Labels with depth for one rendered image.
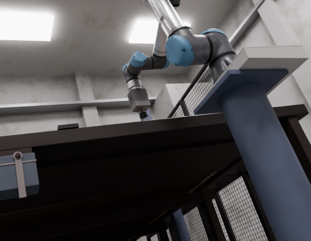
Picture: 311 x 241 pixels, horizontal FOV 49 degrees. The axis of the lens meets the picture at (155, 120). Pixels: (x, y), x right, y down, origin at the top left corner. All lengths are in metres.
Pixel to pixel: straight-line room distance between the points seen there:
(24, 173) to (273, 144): 0.83
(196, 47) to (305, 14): 5.04
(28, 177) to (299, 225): 0.86
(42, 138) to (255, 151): 0.74
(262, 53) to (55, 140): 0.79
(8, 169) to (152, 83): 7.37
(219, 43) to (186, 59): 0.16
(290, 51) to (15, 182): 1.04
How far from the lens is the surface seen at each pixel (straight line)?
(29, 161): 1.23
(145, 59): 1.75
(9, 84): 7.64
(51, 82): 7.74
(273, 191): 1.15
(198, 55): 1.31
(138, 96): 1.75
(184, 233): 3.47
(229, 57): 1.34
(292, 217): 1.14
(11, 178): 1.21
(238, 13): 7.47
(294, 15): 6.42
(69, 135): 1.30
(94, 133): 1.32
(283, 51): 1.29
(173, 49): 1.31
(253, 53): 1.19
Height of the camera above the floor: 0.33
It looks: 24 degrees up
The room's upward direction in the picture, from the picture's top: 18 degrees counter-clockwise
